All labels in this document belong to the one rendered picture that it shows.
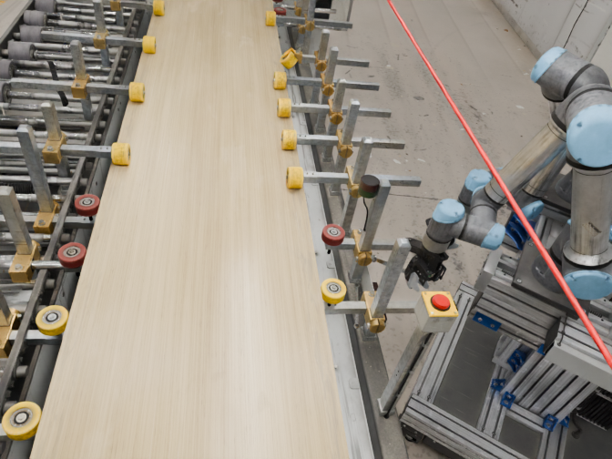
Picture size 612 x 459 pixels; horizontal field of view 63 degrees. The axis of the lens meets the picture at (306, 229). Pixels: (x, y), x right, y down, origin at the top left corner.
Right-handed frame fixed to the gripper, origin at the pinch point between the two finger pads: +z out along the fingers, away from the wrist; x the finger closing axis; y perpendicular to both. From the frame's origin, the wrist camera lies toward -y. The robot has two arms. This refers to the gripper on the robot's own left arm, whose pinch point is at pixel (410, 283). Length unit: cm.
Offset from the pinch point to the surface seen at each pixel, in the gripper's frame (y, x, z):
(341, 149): -66, 11, -4
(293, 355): 9.0, -45.8, 1.4
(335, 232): -29.3, -11.4, 0.9
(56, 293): -50, -102, 21
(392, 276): 2.6, -12.2, -11.5
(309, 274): -15.7, -28.6, 1.4
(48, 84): -141, -88, -4
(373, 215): -21.1, -4.3, -12.5
